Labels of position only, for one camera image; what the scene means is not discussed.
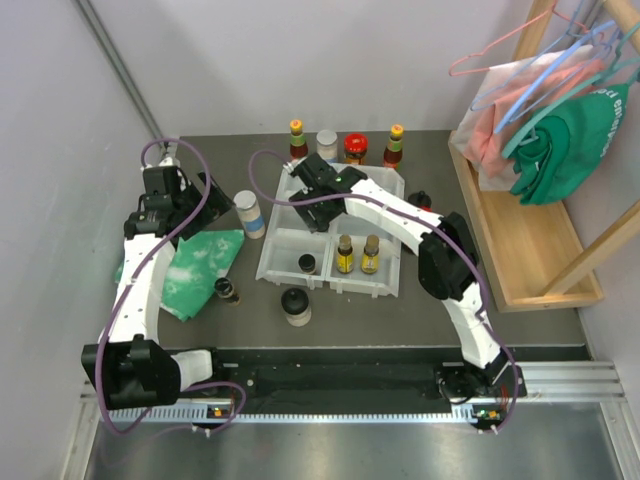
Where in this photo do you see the pink white garment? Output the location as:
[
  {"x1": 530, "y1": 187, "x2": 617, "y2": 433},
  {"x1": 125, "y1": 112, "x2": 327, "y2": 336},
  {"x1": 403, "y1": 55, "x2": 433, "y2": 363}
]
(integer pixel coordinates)
[{"x1": 451, "y1": 45, "x2": 606, "y2": 191}]

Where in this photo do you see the back silver lid salt jar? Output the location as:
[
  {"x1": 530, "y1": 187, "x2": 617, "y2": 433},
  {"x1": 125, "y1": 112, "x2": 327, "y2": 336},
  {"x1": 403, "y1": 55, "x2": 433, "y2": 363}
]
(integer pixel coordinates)
[{"x1": 316, "y1": 129, "x2": 338, "y2": 163}]

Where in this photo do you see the green garment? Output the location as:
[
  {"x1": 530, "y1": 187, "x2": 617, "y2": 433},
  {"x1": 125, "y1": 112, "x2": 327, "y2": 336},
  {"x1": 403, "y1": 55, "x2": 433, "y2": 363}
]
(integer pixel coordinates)
[{"x1": 508, "y1": 83, "x2": 630, "y2": 205}]

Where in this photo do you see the left silver lid salt jar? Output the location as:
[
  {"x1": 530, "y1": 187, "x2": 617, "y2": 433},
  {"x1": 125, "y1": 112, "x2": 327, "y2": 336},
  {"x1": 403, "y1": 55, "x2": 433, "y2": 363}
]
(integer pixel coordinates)
[{"x1": 233, "y1": 190, "x2": 266, "y2": 239}]

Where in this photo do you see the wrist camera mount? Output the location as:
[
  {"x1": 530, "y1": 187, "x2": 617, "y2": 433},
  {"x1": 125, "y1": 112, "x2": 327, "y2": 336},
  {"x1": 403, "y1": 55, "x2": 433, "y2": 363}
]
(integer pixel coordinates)
[
  {"x1": 283, "y1": 159, "x2": 301, "y2": 176},
  {"x1": 157, "y1": 155, "x2": 181, "y2": 168}
]

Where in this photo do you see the black lid shaker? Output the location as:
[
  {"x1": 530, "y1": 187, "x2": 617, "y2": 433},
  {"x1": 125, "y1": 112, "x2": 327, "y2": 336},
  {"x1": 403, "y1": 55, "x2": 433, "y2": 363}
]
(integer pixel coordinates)
[
  {"x1": 281, "y1": 288, "x2": 312, "y2": 327},
  {"x1": 408, "y1": 191, "x2": 432, "y2": 211}
]

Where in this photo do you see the left orange cap sauce bottle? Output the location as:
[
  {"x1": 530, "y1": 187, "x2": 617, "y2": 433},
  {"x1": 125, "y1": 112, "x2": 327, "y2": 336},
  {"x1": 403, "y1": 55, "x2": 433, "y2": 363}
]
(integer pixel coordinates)
[{"x1": 289, "y1": 119, "x2": 308, "y2": 161}]

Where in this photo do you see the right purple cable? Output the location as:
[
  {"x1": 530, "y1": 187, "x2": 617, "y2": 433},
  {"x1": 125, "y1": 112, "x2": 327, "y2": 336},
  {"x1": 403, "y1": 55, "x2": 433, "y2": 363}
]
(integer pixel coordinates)
[{"x1": 248, "y1": 149, "x2": 521, "y2": 436}]

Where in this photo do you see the black lid shaker front left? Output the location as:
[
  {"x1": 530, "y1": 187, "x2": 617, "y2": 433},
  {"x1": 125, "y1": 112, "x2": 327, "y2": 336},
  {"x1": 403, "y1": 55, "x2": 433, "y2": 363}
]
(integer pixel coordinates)
[{"x1": 281, "y1": 288, "x2": 312, "y2": 327}]

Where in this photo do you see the pink hanger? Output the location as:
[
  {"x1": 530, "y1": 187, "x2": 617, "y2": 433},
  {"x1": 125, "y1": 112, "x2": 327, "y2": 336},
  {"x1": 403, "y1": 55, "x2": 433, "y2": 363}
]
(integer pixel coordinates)
[{"x1": 448, "y1": 0, "x2": 589, "y2": 77}]

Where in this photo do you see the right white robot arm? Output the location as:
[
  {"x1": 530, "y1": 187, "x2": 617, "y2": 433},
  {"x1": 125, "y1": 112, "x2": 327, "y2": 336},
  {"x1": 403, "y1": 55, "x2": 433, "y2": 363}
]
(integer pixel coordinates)
[{"x1": 284, "y1": 154, "x2": 522, "y2": 396}]

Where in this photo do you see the black cap pepper bottle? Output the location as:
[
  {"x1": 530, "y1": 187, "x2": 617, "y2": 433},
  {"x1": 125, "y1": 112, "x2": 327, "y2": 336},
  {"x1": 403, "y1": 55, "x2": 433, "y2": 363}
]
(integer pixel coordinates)
[
  {"x1": 214, "y1": 277, "x2": 240, "y2": 306},
  {"x1": 298, "y1": 253, "x2": 317, "y2": 275}
]

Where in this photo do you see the silver lid salt jar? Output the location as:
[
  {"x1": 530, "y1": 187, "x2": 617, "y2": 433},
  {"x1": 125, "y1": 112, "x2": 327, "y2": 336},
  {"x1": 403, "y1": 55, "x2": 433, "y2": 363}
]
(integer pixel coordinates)
[
  {"x1": 233, "y1": 190, "x2": 266, "y2": 239},
  {"x1": 316, "y1": 129, "x2": 338, "y2": 163}
]

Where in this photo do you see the right orange cap sauce bottle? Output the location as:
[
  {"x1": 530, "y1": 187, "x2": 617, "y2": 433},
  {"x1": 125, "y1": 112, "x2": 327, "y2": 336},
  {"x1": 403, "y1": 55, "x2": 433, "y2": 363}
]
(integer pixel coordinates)
[{"x1": 383, "y1": 124, "x2": 404, "y2": 169}]

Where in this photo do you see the orange cap sauce bottle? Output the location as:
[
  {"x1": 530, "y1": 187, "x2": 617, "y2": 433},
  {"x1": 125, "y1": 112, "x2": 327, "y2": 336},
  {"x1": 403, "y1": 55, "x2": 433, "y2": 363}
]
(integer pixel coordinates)
[
  {"x1": 383, "y1": 124, "x2": 404, "y2": 169},
  {"x1": 289, "y1": 119, "x2": 308, "y2": 161}
]

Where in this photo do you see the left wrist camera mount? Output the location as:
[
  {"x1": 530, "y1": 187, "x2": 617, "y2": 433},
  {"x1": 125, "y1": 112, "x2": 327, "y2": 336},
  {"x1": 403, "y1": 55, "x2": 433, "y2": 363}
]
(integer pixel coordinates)
[{"x1": 157, "y1": 155, "x2": 181, "y2": 168}]

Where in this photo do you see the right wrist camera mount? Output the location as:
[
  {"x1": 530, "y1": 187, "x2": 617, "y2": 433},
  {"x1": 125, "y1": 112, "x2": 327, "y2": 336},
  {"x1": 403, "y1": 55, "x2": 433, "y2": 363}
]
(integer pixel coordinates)
[{"x1": 283, "y1": 159, "x2": 301, "y2": 176}]

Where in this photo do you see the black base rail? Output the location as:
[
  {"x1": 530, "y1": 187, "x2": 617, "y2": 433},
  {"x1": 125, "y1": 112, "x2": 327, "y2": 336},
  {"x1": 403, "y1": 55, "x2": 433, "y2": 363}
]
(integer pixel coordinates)
[{"x1": 217, "y1": 346, "x2": 527, "y2": 415}]

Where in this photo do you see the left white organizer tray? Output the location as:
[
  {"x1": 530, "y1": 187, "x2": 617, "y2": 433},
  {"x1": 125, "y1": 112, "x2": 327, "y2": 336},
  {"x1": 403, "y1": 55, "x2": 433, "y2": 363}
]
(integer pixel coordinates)
[{"x1": 256, "y1": 204, "x2": 331, "y2": 290}]

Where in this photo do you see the blue hanger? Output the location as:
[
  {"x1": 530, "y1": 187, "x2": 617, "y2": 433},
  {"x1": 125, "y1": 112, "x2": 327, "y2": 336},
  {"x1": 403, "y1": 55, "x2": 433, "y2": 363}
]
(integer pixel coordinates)
[{"x1": 467, "y1": 20, "x2": 619, "y2": 133}]

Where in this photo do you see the yellow label brown bottle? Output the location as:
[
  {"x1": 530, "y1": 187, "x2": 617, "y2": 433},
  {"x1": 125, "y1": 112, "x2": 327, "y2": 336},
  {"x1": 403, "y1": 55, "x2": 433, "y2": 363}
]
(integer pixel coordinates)
[
  {"x1": 361, "y1": 234, "x2": 380, "y2": 275},
  {"x1": 336, "y1": 234, "x2": 354, "y2": 274}
]

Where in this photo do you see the black lid shaker right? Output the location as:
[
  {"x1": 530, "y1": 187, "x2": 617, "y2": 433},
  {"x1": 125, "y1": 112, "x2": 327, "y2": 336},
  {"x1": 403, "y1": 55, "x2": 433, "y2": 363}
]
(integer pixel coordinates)
[{"x1": 408, "y1": 191, "x2": 432, "y2": 211}]

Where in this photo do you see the white organizer tray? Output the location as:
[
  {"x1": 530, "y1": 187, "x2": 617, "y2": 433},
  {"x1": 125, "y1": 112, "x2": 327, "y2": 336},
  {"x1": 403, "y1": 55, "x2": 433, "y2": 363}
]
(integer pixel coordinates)
[
  {"x1": 324, "y1": 163, "x2": 406, "y2": 301},
  {"x1": 256, "y1": 204, "x2": 331, "y2": 290}
]

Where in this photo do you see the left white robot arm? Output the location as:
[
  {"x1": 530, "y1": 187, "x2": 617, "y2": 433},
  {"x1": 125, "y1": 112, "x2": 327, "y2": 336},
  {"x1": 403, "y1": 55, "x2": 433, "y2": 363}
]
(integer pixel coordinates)
[{"x1": 81, "y1": 158, "x2": 244, "y2": 411}]

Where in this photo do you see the back red lid sauce jar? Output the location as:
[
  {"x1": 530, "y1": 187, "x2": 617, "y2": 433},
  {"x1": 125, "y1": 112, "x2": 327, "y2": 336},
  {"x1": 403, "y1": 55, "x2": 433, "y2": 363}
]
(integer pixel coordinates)
[{"x1": 343, "y1": 133, "x2": 368, "y2": 165}]

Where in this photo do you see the green white cloth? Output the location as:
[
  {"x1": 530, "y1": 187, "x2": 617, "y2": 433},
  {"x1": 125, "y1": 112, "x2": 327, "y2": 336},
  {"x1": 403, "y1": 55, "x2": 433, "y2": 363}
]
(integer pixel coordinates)
[{"x1": 114, "y1": 228, "x2": 246, "y2": 324}]

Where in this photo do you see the right white organizer tray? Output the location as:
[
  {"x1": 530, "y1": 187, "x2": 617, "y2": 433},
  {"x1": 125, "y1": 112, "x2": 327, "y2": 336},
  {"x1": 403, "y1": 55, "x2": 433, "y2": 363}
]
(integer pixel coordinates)
[{"x1": 324, "y1": 163, "x2": 406, "y2": 301}]

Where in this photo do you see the teal hanger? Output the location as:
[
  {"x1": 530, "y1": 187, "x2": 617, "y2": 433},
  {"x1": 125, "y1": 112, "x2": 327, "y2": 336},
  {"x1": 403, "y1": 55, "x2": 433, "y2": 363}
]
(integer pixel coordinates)
[{"x1": 502, "y1": 24, "x2": 639, "y2": 158}]

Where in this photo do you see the wooden clothes rack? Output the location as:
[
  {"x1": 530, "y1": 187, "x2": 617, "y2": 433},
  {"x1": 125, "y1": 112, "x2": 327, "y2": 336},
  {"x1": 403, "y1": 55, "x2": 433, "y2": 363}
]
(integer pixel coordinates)
[{"x1": 447, "y1": 0, "x2": 640, "y2": 313}]

